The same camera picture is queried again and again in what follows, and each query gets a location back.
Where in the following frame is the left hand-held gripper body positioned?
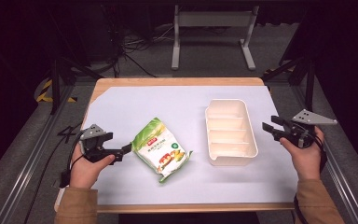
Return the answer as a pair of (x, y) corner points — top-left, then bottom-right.
(79, 123), (121, 165)

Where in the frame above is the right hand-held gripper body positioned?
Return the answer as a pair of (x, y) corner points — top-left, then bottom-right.
(271, 108), (338, 149)

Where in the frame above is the green and white snack bag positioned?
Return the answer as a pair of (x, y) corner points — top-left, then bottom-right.
(131, 117), (194, 184)

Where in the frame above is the white divided plastic container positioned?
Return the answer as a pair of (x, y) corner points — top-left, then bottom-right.
(204, 98), (259, 167)

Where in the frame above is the person's left hand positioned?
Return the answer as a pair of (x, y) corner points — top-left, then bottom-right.
(69, 143), (117, 189)

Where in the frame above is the person's right hand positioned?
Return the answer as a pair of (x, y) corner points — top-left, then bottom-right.
(279, 125), (326, 182)

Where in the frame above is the black floor tape mark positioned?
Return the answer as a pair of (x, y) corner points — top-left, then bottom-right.
(57, 122), (83, 138)

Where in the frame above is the black metal stand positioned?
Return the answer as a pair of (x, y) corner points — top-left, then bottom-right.
(261, 56), (317, 110)
(48, 57), (104, 116)

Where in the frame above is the yellow and black floor tape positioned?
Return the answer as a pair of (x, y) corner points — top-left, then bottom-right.
(35, 78), (77, 104)

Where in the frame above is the white table mat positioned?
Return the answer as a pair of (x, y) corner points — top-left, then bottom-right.
(81, 85), (300, 206)

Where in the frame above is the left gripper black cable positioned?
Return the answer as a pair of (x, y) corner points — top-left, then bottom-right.
(59, 130), (86, 189)

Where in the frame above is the aluminium rail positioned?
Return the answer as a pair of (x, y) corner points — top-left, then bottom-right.
(0, 84), (76, 224)
(292, 84), (358, 224)

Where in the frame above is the bundle of floor cables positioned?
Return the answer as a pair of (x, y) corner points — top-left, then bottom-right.
(103, 6), (175, 78)

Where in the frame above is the white metal desk frame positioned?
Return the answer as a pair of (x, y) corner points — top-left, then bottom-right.
(171, 4), (260, 71)

